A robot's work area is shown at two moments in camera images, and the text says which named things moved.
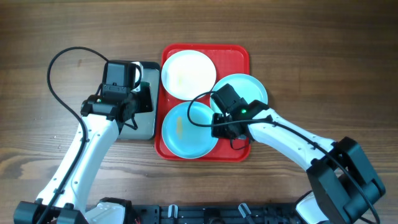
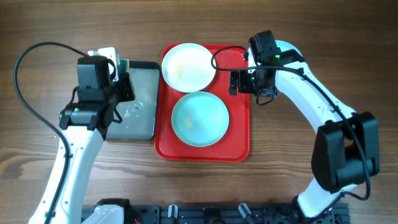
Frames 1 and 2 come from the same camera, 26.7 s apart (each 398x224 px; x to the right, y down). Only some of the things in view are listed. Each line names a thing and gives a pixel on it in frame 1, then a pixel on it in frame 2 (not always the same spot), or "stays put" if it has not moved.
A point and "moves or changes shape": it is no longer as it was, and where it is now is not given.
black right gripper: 217,132 to 242,76
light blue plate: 245,86 moves or changes shape
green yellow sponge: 143,83 moves or changes shape
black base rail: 260,213 stays put
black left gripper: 145,94 to 125,82
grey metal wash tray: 148,123 stays put
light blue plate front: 184,140 moves or changes shape
